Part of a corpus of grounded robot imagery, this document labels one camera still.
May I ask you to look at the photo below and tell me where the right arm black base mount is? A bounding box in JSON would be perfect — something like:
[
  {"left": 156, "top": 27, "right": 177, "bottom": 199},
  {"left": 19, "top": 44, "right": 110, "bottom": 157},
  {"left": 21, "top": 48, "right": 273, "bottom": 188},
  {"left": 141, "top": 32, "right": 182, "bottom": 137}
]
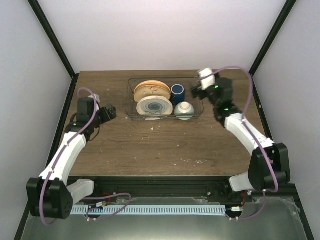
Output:
[{"left": 206, "top": 184, "right": 253, "bottom": 204}]

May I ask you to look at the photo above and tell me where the dark blue ceramic mug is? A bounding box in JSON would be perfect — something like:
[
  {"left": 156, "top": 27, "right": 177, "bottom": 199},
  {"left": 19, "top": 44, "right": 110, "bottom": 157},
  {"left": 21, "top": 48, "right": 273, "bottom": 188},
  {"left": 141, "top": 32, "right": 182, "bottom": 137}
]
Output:
[{"left": 171, "top": 84, "right": 185, "bottom": 106}]

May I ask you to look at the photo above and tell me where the light green patterned bowl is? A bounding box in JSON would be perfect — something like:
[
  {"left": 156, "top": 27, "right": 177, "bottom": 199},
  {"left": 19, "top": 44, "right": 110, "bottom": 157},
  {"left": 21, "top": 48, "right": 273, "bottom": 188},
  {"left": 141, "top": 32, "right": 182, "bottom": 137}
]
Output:
[{"left": 174, "top": 101, "right": 195, "bottom": 121}]

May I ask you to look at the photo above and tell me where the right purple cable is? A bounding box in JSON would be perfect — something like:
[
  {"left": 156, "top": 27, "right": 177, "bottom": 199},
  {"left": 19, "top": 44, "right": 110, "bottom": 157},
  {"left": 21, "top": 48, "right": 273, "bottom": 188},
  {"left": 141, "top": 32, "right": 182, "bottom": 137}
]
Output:
[{"left": 212, "top": 65, "right": 280, "bottom": 221}]

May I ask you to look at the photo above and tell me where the translucent white bowl with spout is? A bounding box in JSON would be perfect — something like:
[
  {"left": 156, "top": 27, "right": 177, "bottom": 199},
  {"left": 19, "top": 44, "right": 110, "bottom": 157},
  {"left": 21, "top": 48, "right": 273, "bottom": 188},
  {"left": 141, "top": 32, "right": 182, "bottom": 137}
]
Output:
[{"left": 136, "top": 96, "right": 174, "bottom": 121}]

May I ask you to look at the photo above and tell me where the black aluminium frame rail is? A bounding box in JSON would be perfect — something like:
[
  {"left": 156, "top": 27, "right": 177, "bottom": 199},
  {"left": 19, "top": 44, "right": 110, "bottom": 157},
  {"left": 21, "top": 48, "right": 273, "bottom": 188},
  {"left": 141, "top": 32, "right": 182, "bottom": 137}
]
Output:
[{"left": 32, "top": 174, "right": 298, "bottom": 201}]

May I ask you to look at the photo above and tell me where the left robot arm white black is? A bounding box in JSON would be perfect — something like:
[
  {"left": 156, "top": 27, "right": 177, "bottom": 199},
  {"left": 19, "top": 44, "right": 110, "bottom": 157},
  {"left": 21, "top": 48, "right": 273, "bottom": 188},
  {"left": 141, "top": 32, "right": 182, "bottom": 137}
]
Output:
[{"left": 26, "top": 94, "right": 117, "bottom": 219}]

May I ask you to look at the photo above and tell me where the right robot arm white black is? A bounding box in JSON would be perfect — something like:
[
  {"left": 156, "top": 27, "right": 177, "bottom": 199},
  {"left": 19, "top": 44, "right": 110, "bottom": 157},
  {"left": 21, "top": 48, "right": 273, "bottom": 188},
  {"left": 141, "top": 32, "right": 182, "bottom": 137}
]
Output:
[{"left": 190, "top": 78, "right": 291, "bottom": 202}]

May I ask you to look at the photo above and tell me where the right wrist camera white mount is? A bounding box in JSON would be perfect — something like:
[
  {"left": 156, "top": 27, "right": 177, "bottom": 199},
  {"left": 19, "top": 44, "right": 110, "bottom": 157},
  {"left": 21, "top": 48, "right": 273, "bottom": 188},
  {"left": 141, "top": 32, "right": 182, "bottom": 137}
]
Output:
[{"left": 198, "top": 68, "right": 216, "bottom": 91}]

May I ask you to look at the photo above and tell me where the light blue slotted cable duct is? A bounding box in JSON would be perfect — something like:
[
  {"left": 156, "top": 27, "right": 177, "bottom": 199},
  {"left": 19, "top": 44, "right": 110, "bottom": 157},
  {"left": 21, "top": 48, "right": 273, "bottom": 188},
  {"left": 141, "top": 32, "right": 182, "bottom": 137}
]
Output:
[{"left": 70, "top": 205, "right": 226, "bottom": 216}]

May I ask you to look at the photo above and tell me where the wooden bird painted plate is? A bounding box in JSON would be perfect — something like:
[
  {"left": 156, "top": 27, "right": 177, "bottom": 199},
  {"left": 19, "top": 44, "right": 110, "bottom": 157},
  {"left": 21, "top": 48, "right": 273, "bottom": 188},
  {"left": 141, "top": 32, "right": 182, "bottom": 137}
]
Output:
[{"left": 133, "top": 86, "right": 171, "bottom": 102}]

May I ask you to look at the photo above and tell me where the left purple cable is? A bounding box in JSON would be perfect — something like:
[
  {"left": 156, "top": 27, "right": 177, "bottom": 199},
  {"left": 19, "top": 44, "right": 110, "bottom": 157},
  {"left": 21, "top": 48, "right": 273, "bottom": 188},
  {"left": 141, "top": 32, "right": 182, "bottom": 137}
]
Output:
[{"left": 40, "top": 87, "right": 132, "bottom": 227}]

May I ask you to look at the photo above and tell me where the orange plastic plate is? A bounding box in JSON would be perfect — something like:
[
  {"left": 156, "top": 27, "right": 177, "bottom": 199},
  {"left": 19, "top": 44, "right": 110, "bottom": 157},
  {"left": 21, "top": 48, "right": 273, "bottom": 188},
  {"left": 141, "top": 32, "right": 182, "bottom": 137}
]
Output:
[{"left": 134, "top": 80, "right": 171, "bottom": 93}]

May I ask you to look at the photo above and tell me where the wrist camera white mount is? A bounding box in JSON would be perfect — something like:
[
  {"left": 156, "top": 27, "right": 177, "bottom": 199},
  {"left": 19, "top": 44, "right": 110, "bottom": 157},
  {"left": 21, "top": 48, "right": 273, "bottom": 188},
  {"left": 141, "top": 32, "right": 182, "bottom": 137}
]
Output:
[
  {"left": 198, "top": 68, "right": 216, "bottom": 91},
  {"left": 89, "top": 93, "right": 100, "bottom": 112}
]

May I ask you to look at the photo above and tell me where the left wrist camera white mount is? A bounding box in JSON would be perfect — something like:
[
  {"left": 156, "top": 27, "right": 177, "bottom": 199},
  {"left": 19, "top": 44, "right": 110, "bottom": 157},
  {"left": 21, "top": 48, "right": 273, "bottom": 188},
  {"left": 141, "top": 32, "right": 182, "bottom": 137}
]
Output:
[{"left": 89, "top": 93, "right": 100, "bottom": 112}]

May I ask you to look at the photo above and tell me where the purple cable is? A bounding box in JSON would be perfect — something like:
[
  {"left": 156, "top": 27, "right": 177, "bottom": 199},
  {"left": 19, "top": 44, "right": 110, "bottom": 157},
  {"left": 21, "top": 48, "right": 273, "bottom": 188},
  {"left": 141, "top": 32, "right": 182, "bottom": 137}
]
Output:
[
  {"left": 212, "top": 65, "right": 280, "bottom": 221},
  {"left": 40, "top": 87, "right": 132, "bottom": 227}
]

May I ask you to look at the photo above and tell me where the black wire dish rack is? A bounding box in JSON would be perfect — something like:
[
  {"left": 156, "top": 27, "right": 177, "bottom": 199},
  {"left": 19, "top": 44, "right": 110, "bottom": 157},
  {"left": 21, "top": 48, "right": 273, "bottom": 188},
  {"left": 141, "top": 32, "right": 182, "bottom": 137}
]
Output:
[{"left": 126, "top": 77, "right": 204, "bottom": 121}]

